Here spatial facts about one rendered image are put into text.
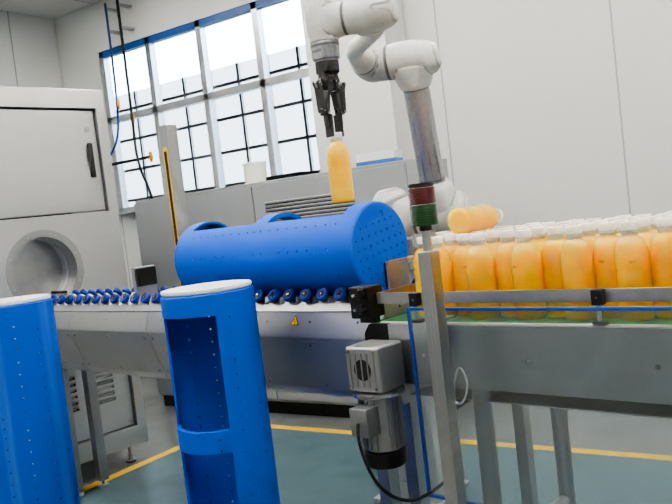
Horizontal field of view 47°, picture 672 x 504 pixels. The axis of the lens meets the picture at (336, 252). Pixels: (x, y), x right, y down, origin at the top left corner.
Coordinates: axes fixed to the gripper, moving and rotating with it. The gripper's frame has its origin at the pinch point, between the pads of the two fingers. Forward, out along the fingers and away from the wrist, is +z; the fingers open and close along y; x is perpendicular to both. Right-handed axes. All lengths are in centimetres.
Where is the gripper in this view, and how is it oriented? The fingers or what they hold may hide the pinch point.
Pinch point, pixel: (334, 126)
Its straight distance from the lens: 245.1
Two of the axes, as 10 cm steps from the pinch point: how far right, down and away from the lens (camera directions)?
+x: 7.4, -0.5, -6.7
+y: -6.7, 1.1, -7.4
